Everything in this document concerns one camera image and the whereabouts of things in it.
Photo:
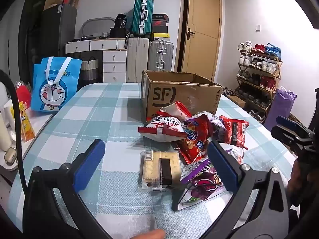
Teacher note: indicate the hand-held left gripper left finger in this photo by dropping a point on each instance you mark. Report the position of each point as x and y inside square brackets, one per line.
[87, 165]

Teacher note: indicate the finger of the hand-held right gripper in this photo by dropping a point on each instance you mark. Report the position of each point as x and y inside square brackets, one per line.
[289, 123]
[281, 135]

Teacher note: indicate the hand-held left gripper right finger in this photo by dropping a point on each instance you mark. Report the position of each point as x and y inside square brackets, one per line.
[224, 166]

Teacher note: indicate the purple snack bag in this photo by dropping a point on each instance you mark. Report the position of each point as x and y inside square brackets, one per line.
[204, 181]

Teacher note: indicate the red black snack packet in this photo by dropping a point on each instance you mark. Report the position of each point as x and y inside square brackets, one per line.
[235, 132]

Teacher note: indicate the silver snack packet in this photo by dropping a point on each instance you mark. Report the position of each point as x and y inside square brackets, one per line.
[218, 127]

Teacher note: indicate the clear cracker pack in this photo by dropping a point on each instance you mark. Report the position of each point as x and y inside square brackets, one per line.
[159, 169]

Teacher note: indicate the puffy white red snack bag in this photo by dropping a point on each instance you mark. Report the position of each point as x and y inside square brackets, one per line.
[162, 129]

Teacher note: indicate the red white striped snack bag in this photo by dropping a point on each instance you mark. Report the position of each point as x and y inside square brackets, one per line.
[174, 109]

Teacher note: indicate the brown cardboard box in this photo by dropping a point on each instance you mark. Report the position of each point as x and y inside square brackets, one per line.
[184, 94]

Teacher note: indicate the person's right hand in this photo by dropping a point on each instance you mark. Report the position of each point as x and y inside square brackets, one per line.
[296, 179]

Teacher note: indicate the person's left hand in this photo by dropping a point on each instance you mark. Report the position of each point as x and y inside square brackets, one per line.
[149, 234]

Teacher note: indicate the small cardboard box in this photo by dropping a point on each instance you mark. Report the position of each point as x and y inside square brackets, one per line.
[236, 100]

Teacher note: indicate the wooden shoe rack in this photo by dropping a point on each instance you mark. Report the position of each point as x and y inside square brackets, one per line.
[278, 67]

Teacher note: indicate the rows of racked shoes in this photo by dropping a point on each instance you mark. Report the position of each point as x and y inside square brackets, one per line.
[266, 66]

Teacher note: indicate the white side table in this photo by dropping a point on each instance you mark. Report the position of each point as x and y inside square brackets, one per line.
[39, 122]

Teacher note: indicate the pile of loose shoes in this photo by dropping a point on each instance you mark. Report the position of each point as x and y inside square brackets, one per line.
[228, 92]

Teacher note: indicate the yellow carton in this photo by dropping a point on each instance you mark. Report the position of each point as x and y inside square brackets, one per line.
[25, 124]

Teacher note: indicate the beige earbud case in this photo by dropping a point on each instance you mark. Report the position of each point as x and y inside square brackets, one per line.
[10, 157]

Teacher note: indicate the blue cartoon tote bag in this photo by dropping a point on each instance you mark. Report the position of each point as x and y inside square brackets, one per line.
[56, 89]

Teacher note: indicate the white bottle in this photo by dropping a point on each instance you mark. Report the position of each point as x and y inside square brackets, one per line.
[4, 134]

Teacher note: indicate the woven laundry basket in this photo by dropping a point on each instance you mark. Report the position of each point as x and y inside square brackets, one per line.
[88, 68]

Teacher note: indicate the white drawer cabinet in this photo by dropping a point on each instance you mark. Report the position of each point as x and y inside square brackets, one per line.
[114, 64]

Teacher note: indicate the beige suitcase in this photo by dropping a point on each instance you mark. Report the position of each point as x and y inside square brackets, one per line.
[137, 59]

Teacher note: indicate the white desk with drawers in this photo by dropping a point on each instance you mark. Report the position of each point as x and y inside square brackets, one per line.
[82, 46]

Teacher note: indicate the wooden door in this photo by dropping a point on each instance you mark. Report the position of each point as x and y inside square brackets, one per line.
[204, 29]

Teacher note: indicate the silver suitcase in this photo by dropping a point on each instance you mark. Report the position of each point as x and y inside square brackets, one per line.
[160, 54]

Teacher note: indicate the dark grey refrigerator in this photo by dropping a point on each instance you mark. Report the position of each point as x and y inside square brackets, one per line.
[58, 32]

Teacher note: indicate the black storage box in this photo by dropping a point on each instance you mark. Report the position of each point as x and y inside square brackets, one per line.
[119, 32]

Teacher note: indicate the dark tall cabinet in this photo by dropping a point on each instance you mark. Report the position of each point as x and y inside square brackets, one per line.
[32, 37]

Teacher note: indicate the arched mirror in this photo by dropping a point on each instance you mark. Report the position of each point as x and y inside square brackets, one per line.
[86, 25]

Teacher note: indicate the yellow black box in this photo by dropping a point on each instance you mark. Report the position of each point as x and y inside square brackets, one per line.
[161, 36]

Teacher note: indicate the black bag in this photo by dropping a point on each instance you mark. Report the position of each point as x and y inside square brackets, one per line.
[121, 21]

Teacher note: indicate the plain black shoe box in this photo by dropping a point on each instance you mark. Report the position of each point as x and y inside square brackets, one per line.
[159, 29]

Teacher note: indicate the red black shoe box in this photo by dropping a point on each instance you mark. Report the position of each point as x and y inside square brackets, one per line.
[159, 23]

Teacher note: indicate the teal suitcase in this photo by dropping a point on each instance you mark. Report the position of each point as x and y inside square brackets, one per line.
[142, 17]

